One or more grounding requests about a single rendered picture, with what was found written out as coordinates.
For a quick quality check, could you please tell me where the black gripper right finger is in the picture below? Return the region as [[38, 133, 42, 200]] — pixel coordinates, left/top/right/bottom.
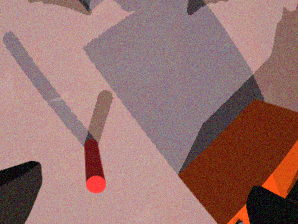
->
[[246, 185, 298, 224]]

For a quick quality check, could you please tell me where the red peg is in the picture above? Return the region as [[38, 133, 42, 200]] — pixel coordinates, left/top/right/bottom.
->
[[84, 139, 105, 193]]

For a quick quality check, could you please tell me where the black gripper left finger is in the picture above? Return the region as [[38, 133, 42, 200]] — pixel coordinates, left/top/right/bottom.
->
[[0, 161, 43, 224]]

